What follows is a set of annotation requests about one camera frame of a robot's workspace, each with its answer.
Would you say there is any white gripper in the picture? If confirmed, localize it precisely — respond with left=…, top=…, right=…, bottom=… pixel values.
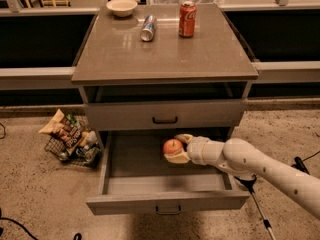
left=164, top=134, right=210, bottom=165

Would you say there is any red apple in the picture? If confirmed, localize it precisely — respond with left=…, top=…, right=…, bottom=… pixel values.
left=163, top=139, right=183, bottom=154

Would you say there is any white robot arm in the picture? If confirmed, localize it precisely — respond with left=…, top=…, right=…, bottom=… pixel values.
left=163, top=134, right=320, bottom=218

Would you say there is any closed upper drawer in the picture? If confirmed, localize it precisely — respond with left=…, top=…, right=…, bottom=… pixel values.
left=84, top=100, right=246, bottom=130

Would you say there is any open grey drawer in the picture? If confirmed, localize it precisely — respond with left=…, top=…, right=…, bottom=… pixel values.
left=86, top=129, right=249, bottom=215

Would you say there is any grey drawer cabinet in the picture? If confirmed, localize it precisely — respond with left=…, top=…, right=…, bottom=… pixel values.
left=71, top=2, right=260, bottom=216

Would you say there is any yellow chip bag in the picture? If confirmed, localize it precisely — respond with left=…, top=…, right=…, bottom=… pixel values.
left=39, top=109, right=82, bottom=149

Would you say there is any black pole on floor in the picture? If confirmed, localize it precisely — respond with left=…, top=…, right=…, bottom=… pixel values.
left=292, top=157, right=309, bottom=174

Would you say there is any blue silver soda can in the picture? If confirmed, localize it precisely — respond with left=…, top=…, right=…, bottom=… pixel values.
left=140, top=15, right=157, bottom=42

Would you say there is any red cola can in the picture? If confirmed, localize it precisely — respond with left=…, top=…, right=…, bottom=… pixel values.
left=179, top=1, right=197, bottom=38

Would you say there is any white bowl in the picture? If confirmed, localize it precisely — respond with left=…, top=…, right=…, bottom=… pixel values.
left=106, top=0, right=138, bottom=17

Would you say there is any grabber stick with cable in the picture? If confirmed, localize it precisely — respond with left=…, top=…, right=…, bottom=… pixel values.
left=236, top=175, right=276, bottom=240

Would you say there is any wire basket with snacks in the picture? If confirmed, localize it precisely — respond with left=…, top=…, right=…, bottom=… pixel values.
left=45, top=114, right=102, bottom=168

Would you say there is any black floor cable left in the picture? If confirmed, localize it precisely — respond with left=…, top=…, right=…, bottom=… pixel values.
left=0, top=207, right=83, bottom=240

